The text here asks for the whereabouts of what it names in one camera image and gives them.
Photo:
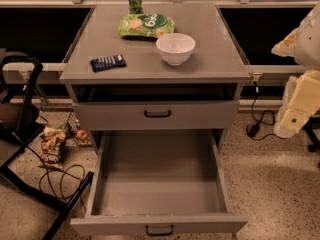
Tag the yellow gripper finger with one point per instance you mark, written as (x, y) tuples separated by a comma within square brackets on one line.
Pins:
[(286, 47)]

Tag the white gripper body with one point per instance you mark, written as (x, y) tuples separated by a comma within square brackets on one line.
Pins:
[(309, 42)]

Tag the grey drawer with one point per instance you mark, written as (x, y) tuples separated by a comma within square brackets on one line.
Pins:
[(156, 115), (158, 183)]

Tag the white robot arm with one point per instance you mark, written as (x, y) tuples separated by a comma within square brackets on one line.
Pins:
[(307, 49)]

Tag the grey drawer cabinet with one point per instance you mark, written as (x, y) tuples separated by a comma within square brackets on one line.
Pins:
[(214, 72)]

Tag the grey top drawer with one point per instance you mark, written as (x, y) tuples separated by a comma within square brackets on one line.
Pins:
[(156, 115)]

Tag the black stand base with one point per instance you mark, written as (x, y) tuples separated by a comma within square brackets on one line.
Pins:
[(310, 127)]

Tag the white bowl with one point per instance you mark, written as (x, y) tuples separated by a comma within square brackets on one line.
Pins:
[(175, 48)]

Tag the green chip bag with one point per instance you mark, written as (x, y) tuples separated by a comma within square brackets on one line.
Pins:
[(146, 25)]

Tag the dark blue snack bar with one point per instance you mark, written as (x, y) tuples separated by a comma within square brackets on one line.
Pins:
[(107, 62)]

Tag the red apple on floor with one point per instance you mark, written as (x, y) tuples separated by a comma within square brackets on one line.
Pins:
[(82, 135)]

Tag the brown chip bag on floor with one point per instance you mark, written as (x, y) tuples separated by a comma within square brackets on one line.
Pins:
[(52, 145)]

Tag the wire basket on floor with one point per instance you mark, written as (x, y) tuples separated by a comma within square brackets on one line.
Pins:
[(71, 128)]

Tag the black chair frame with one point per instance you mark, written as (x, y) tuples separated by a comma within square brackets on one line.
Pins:
[(20, 129)]

